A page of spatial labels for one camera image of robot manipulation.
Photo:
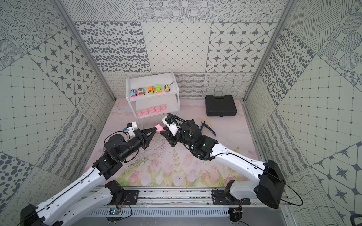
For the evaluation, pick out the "blue handled cutting pliers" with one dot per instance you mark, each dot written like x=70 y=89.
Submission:
x=204 y=125

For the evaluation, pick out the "green orange toy mixer truck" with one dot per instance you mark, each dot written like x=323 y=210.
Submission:
x=151 y=90

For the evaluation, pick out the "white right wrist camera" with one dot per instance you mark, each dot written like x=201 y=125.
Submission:
x=170 y=125

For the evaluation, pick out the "pink teal toy truck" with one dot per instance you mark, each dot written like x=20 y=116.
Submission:
x=133 y=93

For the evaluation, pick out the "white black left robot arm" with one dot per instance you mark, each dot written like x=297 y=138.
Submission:
x=69 y=205

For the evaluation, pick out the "black plastic tool case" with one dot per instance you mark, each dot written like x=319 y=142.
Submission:
x=220 y=106

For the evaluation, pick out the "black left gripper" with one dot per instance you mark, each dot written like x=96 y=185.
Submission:
x=144 y=137

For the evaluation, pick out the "pink green toy truck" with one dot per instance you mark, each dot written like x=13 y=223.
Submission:
x=166 y=88

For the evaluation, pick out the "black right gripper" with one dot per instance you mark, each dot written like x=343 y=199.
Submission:
x=169 y=137

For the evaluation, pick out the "orange green toy dump truck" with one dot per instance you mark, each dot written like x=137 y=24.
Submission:
x=158 y=89

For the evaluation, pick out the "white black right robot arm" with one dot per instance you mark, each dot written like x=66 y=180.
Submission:
x=267 y=182

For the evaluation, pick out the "white two-tier shelf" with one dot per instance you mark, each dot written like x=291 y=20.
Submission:
x=170 y=99

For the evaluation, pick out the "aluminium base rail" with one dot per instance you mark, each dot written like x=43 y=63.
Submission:
x=176 y=203

